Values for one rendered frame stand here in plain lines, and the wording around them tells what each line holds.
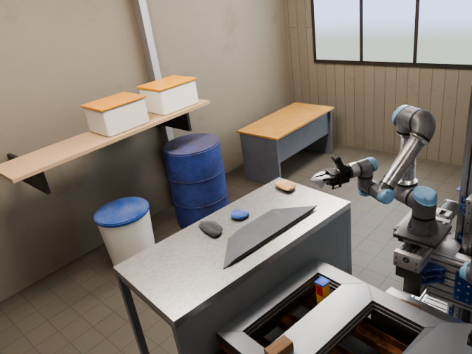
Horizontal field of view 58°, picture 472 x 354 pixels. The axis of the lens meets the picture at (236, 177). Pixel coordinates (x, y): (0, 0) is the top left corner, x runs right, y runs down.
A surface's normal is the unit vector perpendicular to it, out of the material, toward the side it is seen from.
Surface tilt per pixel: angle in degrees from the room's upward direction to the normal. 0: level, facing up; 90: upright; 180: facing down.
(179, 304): 0
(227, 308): 90
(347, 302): 0
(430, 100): 90
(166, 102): 90
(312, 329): 0
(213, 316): 90
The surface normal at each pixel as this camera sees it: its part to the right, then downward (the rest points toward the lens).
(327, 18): -0.68, 0.39
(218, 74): 0.73, 0.21
